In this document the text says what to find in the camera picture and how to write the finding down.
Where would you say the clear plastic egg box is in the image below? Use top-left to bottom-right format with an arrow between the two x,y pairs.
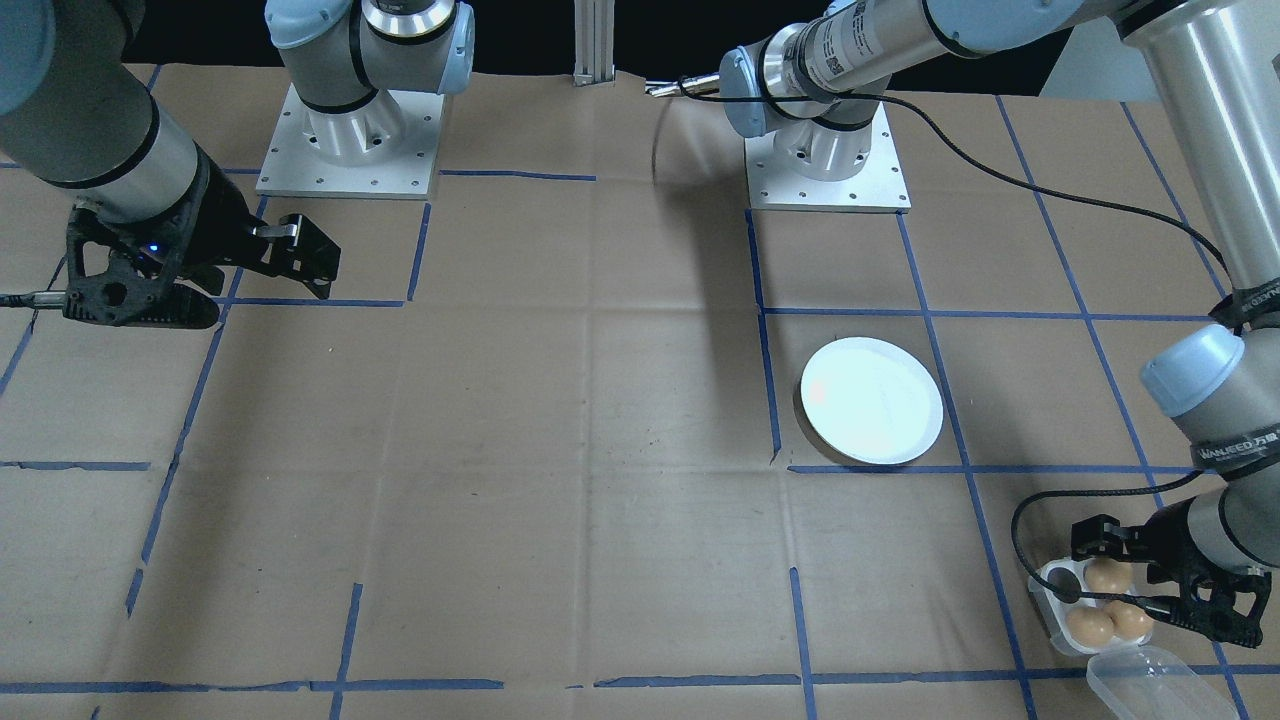
1030,553 -> 1243,720

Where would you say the white round plate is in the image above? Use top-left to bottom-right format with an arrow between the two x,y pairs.
795,337 -> 945,468

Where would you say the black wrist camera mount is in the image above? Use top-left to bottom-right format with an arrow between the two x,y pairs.
62,203 -> 223,331
1148,555 -> 1263,649

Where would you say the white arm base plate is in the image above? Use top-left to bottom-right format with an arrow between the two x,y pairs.
745,100 -> 913,213
256,83 -> 446,201

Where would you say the black velcro strap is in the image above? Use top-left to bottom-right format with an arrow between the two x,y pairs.
1190,425 -> 1280,473
1208,283 -> 1280,336

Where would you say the black frame cover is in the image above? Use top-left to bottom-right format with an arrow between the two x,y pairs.
120,0 -> 1091,101

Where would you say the aluminium frame post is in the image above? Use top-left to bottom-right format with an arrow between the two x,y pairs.
574,0 -> 618,88

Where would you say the silver base cable connector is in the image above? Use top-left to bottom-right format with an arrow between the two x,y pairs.
643,75 -> 723,100

